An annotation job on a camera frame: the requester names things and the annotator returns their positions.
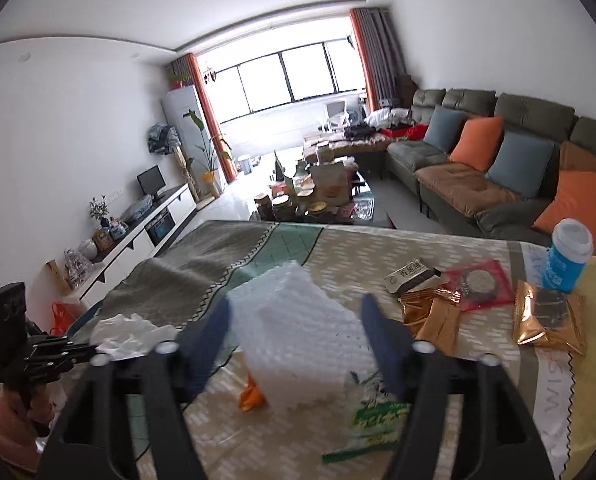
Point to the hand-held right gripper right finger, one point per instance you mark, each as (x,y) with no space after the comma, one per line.
(383,340)

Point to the red cloth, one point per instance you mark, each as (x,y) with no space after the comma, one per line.
(408,132)

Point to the tall plant in yellow pot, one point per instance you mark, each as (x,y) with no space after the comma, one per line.
(207,182)

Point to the orange curtain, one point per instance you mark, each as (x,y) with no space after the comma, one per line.
(210,110)
(363,55)

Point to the yellow cardboard box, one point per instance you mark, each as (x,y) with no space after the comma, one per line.
(58,277)

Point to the cloth covered standing fan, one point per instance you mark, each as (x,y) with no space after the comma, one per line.
(163,137)

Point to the wooden picture frame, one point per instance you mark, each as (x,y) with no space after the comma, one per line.
(103,239)

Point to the green grey patterned tablecloth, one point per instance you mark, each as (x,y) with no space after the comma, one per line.
(178,270)

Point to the clear plastic bag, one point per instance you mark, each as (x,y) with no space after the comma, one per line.
(138,210)

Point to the orange cushion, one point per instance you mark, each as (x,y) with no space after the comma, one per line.
(478,142)
(578,205)

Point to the black framed window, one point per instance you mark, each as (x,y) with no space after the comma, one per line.
(298,75)

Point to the grey-blue cushion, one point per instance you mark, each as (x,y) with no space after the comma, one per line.
(443,127)
(520,162)

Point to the small red-potted plant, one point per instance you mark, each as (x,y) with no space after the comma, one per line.
(180,79)

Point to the dark coffee table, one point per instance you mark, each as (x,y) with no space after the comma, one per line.
(363,210)

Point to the red clear snack packet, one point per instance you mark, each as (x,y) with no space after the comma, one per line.
(478,285)

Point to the blue white ceramic pot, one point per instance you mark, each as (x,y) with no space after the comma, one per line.
(118,229)

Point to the grey curtain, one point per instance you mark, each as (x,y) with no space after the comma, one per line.
(385,50)
(180,66)

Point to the person's left forearm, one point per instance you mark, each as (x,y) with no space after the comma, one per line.
(8,425)

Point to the small white waste bin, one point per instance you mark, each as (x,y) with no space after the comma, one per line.
(245,166)

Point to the kraft paper bag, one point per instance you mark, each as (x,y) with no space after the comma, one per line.
(330,180)

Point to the white standing air conditioner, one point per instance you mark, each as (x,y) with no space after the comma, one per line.
(183,110)

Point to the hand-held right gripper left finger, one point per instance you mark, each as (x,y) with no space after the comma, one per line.
(205,350)

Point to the white foam wrap sheet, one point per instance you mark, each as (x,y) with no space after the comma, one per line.
(298,330)

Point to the pile of clothing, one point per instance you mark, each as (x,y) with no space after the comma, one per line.
(383,119)

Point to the white green plastic wrapper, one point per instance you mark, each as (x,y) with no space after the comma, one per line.
(373,410)

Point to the green brown sofa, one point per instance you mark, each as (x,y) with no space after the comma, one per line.
(528,110)

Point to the white ceramic jar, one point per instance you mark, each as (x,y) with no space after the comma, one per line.
(88,249)

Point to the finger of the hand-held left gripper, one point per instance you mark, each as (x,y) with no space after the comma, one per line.
(68,361)
(63,346)

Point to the orange peel piece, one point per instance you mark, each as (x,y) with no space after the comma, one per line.
(252,395)

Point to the black white snack packet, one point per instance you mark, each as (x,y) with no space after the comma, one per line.
(413,277)

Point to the white black TV cabinet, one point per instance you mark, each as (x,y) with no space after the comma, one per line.
(168,215)

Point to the white office chair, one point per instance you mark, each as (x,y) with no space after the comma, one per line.
(337,115)

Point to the blue white lidded cup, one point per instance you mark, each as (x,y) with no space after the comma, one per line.
(565,260)

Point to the black monitor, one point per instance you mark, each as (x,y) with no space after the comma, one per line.
(150,180)

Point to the plant in small blue vase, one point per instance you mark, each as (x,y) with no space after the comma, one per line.
(100,210)

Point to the gold snack wrapper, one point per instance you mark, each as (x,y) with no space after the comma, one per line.
(430,320)
(538,332)

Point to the glass ornament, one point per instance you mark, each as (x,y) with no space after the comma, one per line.
(78,267)

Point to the group of glass jars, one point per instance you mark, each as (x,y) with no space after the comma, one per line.
(283,205)

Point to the brown cushion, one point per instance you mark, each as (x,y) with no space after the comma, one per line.
(583,157)

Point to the red plastic bag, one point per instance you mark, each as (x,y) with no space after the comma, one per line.
(68,317)

